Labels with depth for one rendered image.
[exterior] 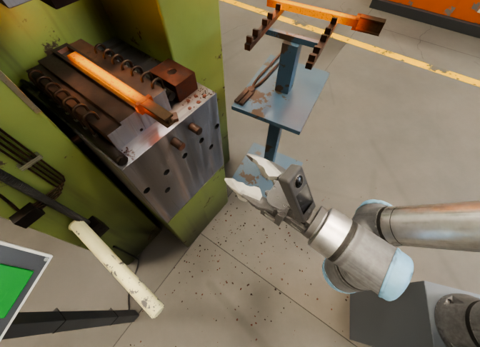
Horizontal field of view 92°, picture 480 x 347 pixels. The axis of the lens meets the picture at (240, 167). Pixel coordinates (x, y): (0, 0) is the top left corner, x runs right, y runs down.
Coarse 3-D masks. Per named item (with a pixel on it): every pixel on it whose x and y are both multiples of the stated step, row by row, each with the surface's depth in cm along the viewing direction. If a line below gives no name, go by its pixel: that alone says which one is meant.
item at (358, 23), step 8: (272, 0) 86; (280, 0) 86; (288, 0) 86; (288, 8) 85; (296, 8) 84; (304, 8) 83; (312, 8) 83; (320, 8) 83; (312, 16) 84; (320, 16) 82; (328, 16) 81; (336, 16) 80; (344, 16) 80; (352, 16) 80; (360, 16) 77; (368, 16) 77; (344, 24) 81; (352, 24) 80; (360, 24) 79; (368, 24) 78; (376, 24) 77; (368, 32) 80; (376, 32) 79
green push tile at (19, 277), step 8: (0, 264) 39; (0, 272) 38; (8, 272) 39; (16, 272) 40; (24, 272) 41; (32, 272) 42; (0, 280) 38; (8, 280) 39; (16, 280) 40; (24, 280) 41; (0, 288) 38; (8, 288) 39; (16, 288) 40; (0, 296) 38; (8, 296) 39; (16, 296) 40; (0, 304) 38; (8, 304) 39; (0, 312) 38; (8, 312) 39
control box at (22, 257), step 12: (0, 252) 39; (12, 252) 40; (24, 252) 42; (36, 252) 43; (12, 264) 40; (24, 264) 42; (36, 264) 43; (36, 276) 43; (24, 288) 41; (24, 300) 41; (12, 312) 40; (0, 324) 38; (0, 336) 38
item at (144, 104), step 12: (72, 60) 71; (84, 60) 70; (96, 72) 67; (108, 84) 65; (120, 84) 64; (132, 96) 62; (144, 96) 61; (144, 108) 60; (156, 108) 59; (156, 120) 60; (168, 120) 58
